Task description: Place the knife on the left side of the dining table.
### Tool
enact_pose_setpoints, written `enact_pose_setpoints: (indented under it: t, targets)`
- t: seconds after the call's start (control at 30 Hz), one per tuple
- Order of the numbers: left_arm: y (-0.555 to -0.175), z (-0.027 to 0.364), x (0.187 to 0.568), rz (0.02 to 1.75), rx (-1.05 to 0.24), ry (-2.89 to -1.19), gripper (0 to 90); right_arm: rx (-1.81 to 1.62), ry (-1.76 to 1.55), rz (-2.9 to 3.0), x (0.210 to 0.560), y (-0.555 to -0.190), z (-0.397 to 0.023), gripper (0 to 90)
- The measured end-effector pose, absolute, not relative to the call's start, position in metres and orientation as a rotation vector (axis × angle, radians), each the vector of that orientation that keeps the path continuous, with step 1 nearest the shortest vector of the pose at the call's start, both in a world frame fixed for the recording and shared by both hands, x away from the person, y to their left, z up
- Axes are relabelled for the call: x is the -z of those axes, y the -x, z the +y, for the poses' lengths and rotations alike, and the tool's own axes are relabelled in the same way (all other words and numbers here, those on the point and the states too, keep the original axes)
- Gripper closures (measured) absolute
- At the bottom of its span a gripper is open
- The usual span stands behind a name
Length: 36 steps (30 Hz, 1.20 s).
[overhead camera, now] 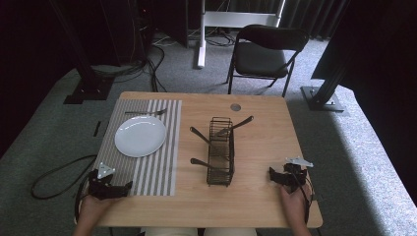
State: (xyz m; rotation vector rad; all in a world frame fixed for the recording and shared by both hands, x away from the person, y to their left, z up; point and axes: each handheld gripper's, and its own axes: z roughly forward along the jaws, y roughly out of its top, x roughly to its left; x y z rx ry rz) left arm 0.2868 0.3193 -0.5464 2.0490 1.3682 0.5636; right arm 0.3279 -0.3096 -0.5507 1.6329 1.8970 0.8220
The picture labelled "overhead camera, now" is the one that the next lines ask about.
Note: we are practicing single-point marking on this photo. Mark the person's left hand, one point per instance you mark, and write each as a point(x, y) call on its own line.
point(93, 208)

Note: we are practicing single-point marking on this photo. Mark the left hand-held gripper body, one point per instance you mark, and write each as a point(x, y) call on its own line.
point(100, 187)

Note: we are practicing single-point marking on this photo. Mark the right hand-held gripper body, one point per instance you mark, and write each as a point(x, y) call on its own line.
point(295, 175)

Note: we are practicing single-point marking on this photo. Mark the person's legs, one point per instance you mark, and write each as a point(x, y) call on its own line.
point(200, 232)

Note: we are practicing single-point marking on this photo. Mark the dark curtain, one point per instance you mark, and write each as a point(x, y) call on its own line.
point(311, 16)

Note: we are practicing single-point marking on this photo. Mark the black tape strip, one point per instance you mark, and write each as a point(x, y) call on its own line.
point(97, 128)

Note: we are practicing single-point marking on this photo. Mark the black folding chair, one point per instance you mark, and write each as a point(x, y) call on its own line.
point(259, 59)

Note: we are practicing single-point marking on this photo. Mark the black metal stand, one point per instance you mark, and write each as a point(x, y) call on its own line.
point(323, 100)
point(89, 88)

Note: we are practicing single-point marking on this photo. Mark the white desk frame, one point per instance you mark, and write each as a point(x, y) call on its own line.
point(229, 19)

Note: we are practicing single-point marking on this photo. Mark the person's right hand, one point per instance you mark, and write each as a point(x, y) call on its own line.
point(295, 206)

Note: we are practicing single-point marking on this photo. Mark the white plate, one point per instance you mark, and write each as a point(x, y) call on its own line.
point(140, 136)

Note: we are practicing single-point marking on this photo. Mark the grey table grommet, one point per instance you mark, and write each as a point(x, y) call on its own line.
point(235, 107)

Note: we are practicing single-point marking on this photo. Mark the striped grey placemat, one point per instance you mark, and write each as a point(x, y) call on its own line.
point(154, 170)

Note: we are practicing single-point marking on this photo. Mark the metal fork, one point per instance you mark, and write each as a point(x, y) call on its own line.
point(149, 112)

